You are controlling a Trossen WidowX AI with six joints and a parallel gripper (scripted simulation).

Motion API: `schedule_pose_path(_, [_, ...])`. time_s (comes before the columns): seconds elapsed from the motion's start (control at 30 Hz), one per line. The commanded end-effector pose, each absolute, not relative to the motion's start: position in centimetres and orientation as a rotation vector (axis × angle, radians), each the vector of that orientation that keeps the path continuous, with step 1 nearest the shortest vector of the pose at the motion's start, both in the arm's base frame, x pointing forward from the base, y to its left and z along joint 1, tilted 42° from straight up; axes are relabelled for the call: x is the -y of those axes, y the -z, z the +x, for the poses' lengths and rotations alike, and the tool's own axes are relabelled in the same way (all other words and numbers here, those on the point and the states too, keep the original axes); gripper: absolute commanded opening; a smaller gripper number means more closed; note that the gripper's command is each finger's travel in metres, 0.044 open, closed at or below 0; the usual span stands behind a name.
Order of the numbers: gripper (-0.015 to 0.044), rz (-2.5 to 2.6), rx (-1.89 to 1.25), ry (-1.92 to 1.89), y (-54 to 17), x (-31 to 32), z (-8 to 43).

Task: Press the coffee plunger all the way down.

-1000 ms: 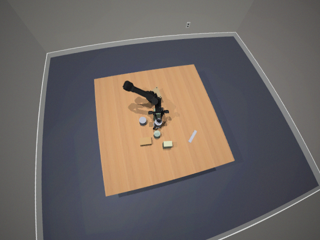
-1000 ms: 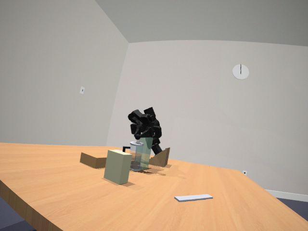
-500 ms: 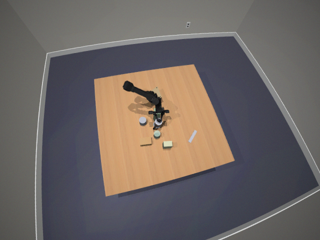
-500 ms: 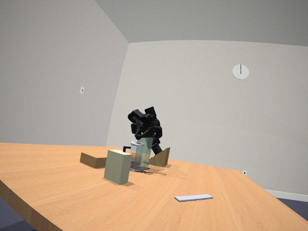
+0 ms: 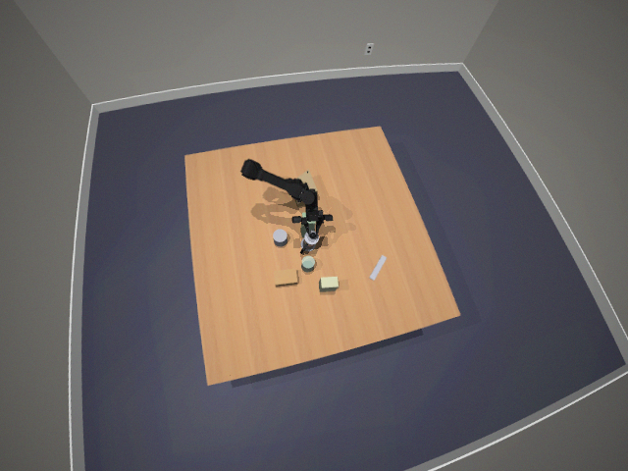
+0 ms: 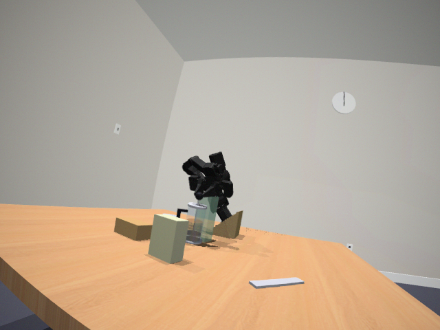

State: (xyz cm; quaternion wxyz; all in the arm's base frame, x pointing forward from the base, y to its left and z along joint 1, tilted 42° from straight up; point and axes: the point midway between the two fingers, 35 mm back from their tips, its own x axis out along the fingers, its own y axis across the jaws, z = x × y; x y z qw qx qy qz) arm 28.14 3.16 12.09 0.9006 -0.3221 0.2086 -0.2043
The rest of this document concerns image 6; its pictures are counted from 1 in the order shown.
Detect glass coffee press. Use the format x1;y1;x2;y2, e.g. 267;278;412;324
177;192;207;244

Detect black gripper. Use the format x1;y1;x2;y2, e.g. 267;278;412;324
188;174;233;198

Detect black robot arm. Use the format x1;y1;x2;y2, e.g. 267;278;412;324
182;152;233;222

